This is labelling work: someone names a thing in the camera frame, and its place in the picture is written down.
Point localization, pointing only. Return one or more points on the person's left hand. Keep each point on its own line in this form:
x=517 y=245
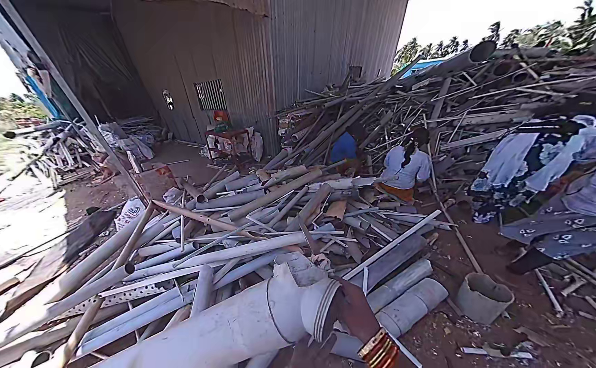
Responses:
x=312 y=355

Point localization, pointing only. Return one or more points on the person's right hand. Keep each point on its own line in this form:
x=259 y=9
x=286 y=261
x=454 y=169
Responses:
x=355 y=310

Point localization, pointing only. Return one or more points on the person's left fingers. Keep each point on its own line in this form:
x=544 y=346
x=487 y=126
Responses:
x=320 y=345

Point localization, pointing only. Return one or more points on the person's right fingers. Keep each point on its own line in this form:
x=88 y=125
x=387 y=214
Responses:
x=341 y=287

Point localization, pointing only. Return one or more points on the large grey pipe with fitting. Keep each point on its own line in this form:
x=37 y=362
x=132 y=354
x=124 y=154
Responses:
x=226 y=327

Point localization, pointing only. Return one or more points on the person's right forearm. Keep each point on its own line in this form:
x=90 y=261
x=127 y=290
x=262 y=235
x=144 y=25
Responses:
x=382 y=352

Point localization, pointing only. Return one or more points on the pile of scrap pipes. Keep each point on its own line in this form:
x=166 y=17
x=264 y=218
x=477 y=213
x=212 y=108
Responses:
x=257 y=248

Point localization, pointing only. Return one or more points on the long thin wooden pole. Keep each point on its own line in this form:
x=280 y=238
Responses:
x=447 y=213

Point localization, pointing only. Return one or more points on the grey round open pipe stub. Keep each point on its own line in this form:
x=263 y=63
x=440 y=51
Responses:
x=476 y=302

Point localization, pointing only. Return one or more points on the red metal table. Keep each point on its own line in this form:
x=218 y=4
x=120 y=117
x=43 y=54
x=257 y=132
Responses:
x=230 y=135

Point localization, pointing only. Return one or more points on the tall heap of scrap pipes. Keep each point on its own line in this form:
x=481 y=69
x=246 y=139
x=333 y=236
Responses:
x=405 y=110

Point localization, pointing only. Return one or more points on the white sack with black print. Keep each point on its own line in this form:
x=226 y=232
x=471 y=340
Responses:
x=130 y=213

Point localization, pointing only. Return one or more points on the barred window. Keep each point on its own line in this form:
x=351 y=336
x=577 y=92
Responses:
x=210 y=95

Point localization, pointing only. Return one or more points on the corrugated metal shed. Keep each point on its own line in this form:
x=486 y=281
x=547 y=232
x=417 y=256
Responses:
x=246 y=56

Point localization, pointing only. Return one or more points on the white plastic sacks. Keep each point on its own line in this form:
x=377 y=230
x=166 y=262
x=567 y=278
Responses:
x=132 y=144

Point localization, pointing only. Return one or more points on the heap of short pipe pieces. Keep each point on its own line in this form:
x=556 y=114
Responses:
x=55 y=158

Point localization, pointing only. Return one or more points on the palm trees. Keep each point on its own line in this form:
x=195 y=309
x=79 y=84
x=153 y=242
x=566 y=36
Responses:
x=548 y=36

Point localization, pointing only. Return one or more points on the slanting metal post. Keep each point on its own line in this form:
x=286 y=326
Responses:
x=80 y=110

